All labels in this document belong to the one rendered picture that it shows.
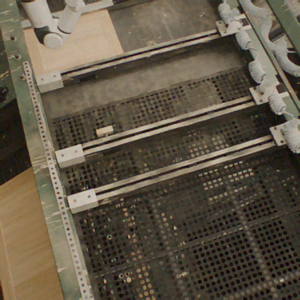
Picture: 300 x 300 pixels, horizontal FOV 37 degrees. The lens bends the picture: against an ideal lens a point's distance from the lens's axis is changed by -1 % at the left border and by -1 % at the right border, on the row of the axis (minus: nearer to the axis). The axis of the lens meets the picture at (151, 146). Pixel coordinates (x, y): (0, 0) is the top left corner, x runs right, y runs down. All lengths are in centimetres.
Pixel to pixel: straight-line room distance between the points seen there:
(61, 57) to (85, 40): 17
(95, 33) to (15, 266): 132
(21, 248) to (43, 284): 24
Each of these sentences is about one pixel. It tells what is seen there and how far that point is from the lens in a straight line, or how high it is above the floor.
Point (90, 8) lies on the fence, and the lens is 273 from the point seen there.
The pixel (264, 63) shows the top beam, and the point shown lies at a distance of 245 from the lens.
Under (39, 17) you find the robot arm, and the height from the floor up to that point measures 131.
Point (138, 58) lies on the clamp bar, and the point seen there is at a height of 138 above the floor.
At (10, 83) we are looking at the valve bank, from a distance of 248.
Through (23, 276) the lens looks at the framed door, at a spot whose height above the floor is 40.
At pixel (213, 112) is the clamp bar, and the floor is 160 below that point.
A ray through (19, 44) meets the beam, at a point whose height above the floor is 87.
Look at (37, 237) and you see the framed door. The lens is 245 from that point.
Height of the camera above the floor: 200
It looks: 19 degrees down
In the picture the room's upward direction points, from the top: 60 degrees clockwise
